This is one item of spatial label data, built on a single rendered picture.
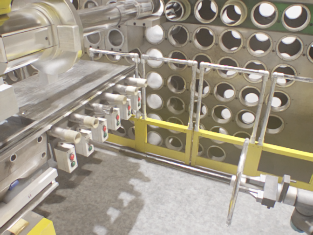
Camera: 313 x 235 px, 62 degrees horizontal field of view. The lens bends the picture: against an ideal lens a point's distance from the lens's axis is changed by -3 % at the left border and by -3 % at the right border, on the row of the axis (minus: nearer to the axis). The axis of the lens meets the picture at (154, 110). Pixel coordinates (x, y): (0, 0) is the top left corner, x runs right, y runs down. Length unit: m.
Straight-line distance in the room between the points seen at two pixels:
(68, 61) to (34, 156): 0.61
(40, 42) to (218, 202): 1.80
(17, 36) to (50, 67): 0.29
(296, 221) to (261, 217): 1.05
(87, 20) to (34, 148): 0.73
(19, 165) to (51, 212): 0.89
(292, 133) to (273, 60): 0.84
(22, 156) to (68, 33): 0.71
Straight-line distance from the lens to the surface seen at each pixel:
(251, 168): 2.51
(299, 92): 3.05
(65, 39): 1.14
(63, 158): 1.62
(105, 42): 3.05
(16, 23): 1.09
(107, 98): 1.90
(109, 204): 2.29
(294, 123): 3.19
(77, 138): 1.53
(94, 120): 1.64
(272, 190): 1.20
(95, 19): 1.46
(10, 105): 1.34
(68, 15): 1.16
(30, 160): 1.57
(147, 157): 1.29
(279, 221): 2.34
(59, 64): 1.26
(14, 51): 1.06
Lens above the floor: 1.66
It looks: 28 degrees down
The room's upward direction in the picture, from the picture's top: straight up
